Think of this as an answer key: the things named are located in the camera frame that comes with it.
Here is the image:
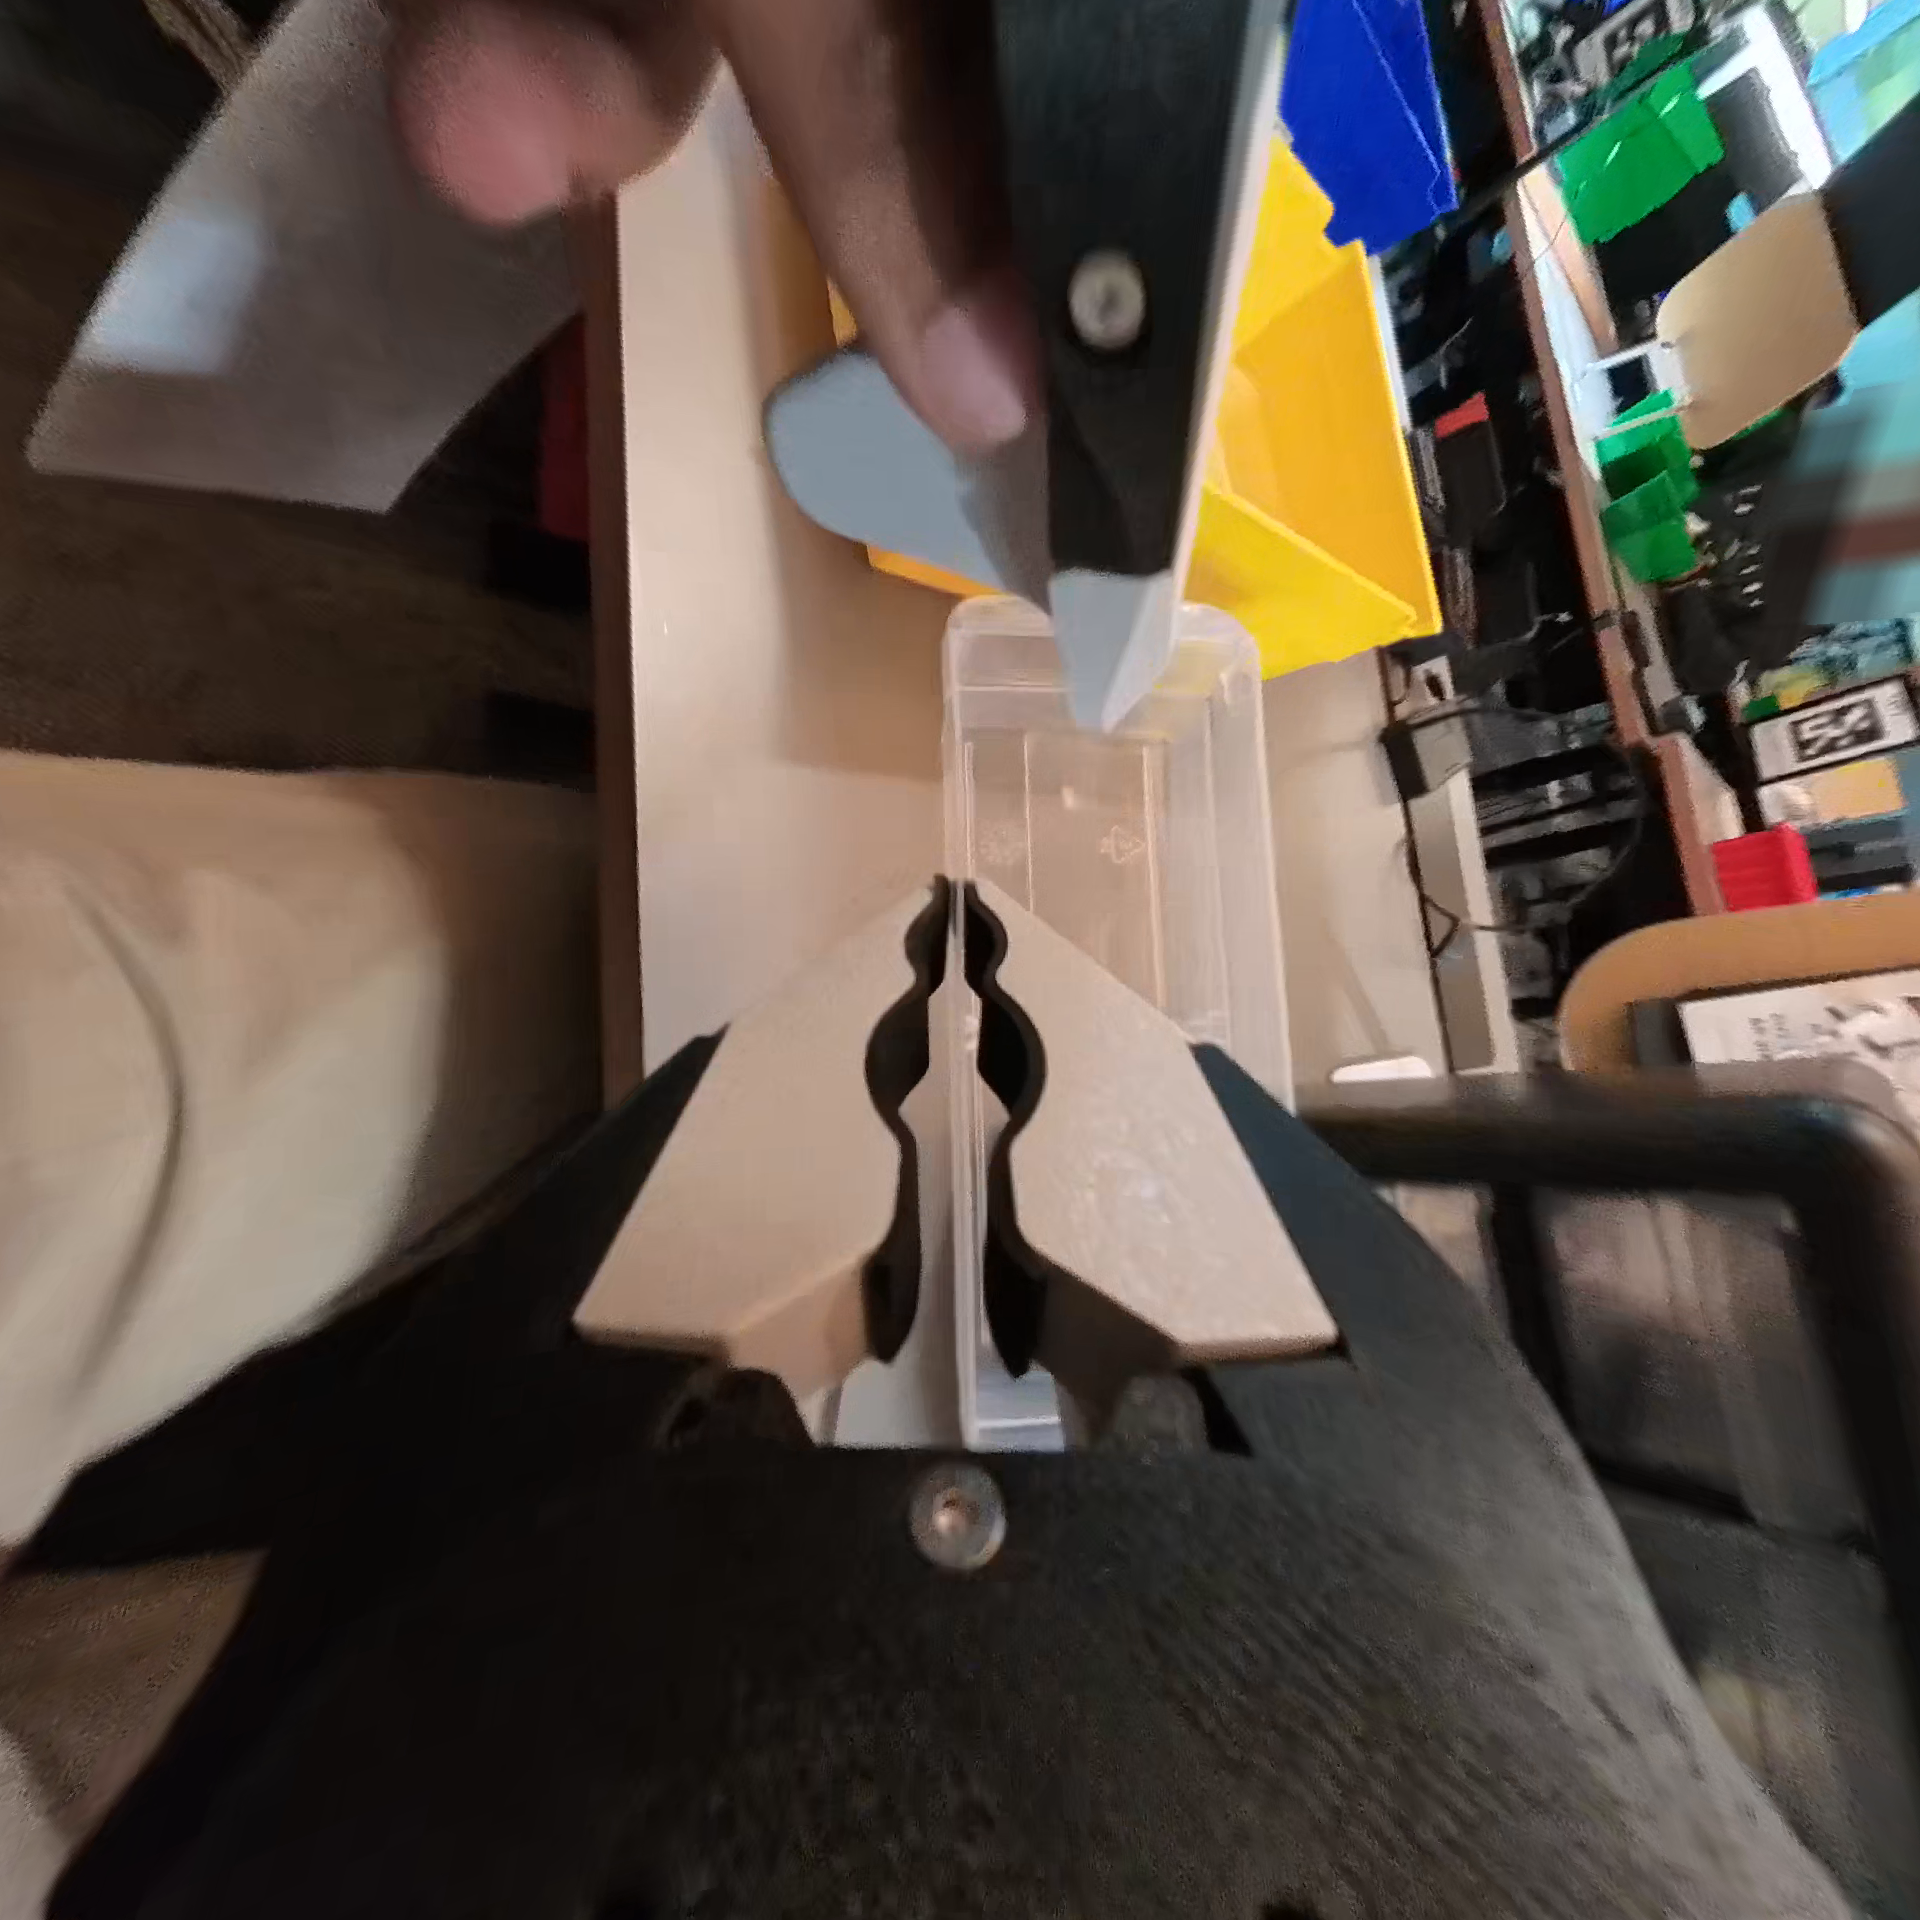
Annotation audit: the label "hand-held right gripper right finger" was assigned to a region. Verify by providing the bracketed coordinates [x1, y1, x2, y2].
[964, 880, 1340, 1444]

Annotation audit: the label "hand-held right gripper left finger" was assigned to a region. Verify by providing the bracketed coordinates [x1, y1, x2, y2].
[573, 880, 957, 1444]

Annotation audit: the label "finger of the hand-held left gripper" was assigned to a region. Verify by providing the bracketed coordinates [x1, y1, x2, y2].
[760, 350, 1130, 735]
[1111, 0, 1298, 735]

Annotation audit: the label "clear plastic box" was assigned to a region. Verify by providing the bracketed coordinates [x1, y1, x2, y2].
[942, 591, 1298, 1450]

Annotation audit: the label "person's left hand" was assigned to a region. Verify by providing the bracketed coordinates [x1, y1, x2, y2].
[394, 0, 1040, 453]

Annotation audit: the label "blue plastic bin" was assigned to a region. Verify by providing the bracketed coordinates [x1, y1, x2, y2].
[1280, 0, 1461, 254]

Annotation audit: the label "long wooden table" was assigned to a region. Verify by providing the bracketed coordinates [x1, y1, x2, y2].
[1476, 0, 1727, 920]

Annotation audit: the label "black power block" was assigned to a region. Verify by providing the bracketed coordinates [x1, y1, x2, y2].
[1375, 701, 1487, 799]

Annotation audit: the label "small green plastic bin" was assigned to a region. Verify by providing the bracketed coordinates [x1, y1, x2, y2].
[1599, 477, 1700, 589]
[1592, 386, 1695, 494]

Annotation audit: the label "large green plastic bin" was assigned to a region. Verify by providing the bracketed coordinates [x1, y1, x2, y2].
[1557, 60, 1724, 244]

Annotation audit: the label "printed marker board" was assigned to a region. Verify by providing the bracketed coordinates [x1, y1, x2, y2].
[1567, 0, 1700, 79]
[1751, 678, 1920, 783]

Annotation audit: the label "person's beige trousers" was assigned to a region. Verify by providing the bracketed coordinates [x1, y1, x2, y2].
[0, 749, 634, 1920]

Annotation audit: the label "tan plywood chair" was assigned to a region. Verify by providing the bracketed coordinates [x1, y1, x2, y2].
[1655, 192, 1864, 455]

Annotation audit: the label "tan rounded plywood panel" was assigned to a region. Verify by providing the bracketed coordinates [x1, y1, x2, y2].
[1557, 896, 1920, 1073]

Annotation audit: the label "red plastic bin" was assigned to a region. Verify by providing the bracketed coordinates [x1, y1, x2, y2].
[1710, 823, 1820, 911]

